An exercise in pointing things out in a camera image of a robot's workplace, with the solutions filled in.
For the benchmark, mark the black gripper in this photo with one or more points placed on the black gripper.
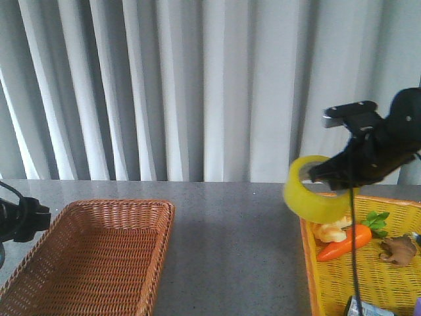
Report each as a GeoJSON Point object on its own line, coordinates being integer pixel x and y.
{"type": "Point", "coordinates": [391, 143]}
{"type": "Point", "coordinates": [20, 222]}

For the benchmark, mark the yellow tape roll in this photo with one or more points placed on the yellow tape roll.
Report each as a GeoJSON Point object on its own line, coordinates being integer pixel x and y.
{"type": "Point", "coordinates": [309, 205]}

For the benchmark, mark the toy croissant bread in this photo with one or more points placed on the toy croissant bread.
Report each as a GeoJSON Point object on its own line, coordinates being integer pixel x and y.
{"type": "Point", "coordinates": [331, 232]}

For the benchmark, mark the orange toy carrot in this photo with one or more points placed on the orange toy carrot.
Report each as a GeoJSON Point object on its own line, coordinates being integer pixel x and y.
{"type": "Point", "coordinates": [372, 227]}

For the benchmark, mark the brown wicker basket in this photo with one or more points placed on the brown wicker basket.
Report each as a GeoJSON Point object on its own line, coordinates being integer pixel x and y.
{"type": "Point", "coordinates": [99, 257]}

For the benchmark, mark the brown toy animal figure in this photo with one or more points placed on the brown toy animal figure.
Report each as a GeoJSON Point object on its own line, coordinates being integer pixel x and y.
{"type": "Point", "coordinates": [398, 250]}

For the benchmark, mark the yellow woven basket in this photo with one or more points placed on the yellow woven basket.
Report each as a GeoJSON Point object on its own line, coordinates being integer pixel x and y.
{"type": "Point", "coordinates": [393, 288]}

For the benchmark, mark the grey pleated curtain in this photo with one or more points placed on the grey pleated curtain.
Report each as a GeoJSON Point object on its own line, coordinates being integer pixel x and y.
{"type": "Point", "coordinates": [214, 91]}

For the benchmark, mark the purple object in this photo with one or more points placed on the purple object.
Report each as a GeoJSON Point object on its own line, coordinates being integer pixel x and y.
{"type": "Point", "coordinates": [417, 308]}

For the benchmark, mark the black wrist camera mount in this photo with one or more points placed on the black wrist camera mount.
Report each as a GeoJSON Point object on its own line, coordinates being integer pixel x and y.
{"type": "Point", "coordinates": [357, 117]}

